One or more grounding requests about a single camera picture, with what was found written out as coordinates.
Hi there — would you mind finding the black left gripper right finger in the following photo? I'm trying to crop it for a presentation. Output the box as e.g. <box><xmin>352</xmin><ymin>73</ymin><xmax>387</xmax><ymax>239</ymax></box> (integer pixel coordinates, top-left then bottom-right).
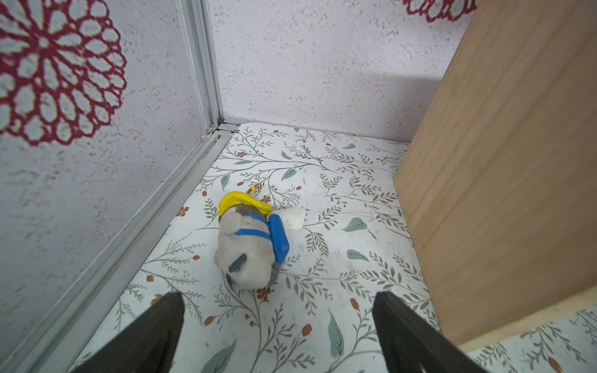
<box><xmin>373</xmin><ymin>292</ymin><xmax>485</xmax><ymax>373</ymax></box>

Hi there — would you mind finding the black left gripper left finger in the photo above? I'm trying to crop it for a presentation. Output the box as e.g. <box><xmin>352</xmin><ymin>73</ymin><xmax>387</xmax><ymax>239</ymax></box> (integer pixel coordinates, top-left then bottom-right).
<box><xmin>74</xmin><ymin>292</ymin><xmax>185</xmax><ymax>373</ymax></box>

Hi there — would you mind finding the wooden two-tier shelf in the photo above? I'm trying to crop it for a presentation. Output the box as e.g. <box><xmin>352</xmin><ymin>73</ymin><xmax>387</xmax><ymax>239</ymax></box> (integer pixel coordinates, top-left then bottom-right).
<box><xmin>394</xmin><ymin>1</ymin><xmax>596</xmax><ymax>352</ymax></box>

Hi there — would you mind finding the grey plush toy keychain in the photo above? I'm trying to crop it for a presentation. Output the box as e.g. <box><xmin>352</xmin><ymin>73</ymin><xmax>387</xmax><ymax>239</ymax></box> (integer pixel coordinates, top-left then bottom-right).
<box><xmin>214</xmin><ymin>184</ymin><xmax>306</xmax><ymax>290</ymax></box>

